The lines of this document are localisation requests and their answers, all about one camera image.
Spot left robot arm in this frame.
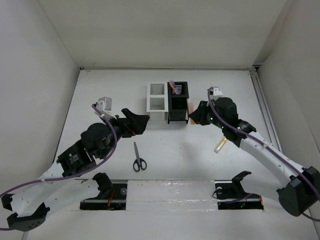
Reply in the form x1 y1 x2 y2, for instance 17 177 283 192
0 103 150 232

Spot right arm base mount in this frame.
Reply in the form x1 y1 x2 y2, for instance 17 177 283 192
211 170 264 210

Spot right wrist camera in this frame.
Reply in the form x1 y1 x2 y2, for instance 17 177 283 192
209 87 223 100

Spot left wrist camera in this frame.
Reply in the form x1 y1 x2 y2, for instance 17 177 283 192
94 96 112 116

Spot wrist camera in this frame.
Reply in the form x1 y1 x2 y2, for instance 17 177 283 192
209 87 223 100
94 96 112 116

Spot yellow highlighter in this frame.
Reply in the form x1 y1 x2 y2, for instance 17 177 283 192
214 137 228 154

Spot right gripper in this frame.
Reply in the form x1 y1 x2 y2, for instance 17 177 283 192
189 100 226 130

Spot black slotted container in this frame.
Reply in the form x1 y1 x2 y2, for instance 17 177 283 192
167 81 189 124

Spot pink orange highlighter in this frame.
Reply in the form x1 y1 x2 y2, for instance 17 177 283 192
187 98 196 125

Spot white slotted container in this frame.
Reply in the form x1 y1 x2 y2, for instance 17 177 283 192
146 82 169 122

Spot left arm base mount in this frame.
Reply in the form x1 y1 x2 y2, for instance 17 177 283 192
79 173 128 211

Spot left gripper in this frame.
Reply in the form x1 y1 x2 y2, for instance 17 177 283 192
100 108 150 159

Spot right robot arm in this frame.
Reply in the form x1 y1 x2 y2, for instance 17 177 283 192
188 97 320 217

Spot black handled scissors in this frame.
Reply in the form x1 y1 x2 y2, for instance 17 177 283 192
132 142 148 173

